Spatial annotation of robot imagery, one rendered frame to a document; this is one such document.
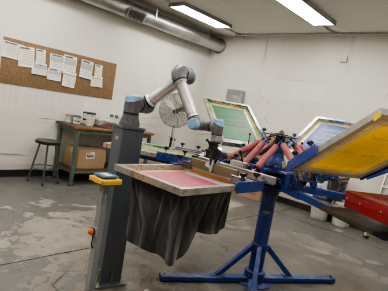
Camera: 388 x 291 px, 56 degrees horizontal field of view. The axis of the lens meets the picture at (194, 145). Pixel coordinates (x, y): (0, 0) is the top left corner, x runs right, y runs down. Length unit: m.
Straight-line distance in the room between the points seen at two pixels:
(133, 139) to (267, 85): 4.81
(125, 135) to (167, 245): 0.90
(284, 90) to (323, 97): 0.76
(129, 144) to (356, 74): 4.62
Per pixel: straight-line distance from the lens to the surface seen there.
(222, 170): 2.45
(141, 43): 6.87
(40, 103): 5.90
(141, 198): 2.26
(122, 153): 2.68
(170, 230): 2.11
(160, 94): 2.73
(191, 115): 2.42
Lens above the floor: 1.40
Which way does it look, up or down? 6 degrees down
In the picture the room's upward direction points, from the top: 10 degrees clockwise
